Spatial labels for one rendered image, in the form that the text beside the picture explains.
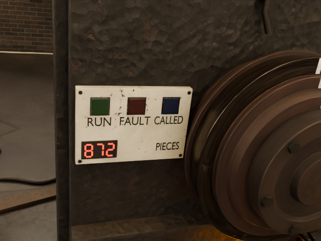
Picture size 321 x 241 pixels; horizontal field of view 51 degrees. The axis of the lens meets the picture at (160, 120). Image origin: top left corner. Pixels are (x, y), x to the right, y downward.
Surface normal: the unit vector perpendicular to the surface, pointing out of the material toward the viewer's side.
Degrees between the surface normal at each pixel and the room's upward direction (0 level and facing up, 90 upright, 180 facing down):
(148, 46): 90
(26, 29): 90
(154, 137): 90
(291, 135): 43
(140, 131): 90
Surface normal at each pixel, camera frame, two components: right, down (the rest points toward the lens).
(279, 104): -0.25, -0.51
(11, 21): 0.29, 0.39
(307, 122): -0.30, -0.83
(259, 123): -0.48, -0.32
